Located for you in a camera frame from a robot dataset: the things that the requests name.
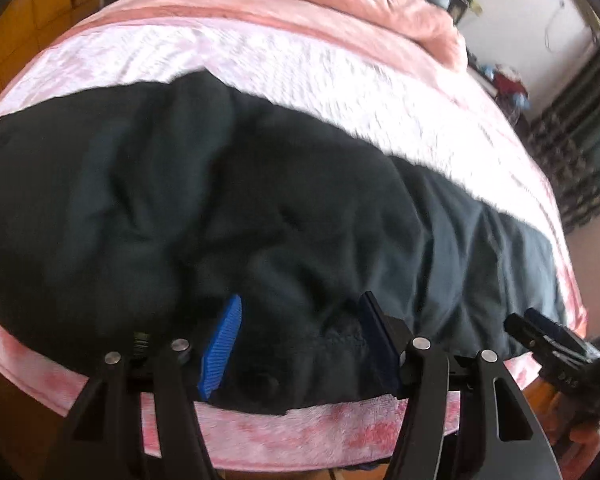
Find pink patterned bed blanket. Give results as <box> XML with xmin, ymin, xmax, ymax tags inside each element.
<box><xmin>0</xmin><ymin>0</ymin><xmax>586</xmax><ymax>471</ymax></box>

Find right hand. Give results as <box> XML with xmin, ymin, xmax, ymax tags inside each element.
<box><xmin>524</xmin><ymin>377</ymin><xmax>600</xmax><ymax>478</ymax></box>

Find black pants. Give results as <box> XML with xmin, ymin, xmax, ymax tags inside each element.
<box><xmin>0</xmin><ymin>72</ymin><xmax>566</xmax><ymax>414</ymax></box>

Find dark patterned curtain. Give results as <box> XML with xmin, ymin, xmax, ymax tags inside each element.
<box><xmin>522</xmin><ymin>47</ymin><xmax>600</xmax><ymax>232</ymax></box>

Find right bedside table with clutter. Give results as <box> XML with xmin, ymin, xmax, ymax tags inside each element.
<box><xmin>467</xmin><ymin>51</ymin><xmax>530</xmax><ymax>136</ymax></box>

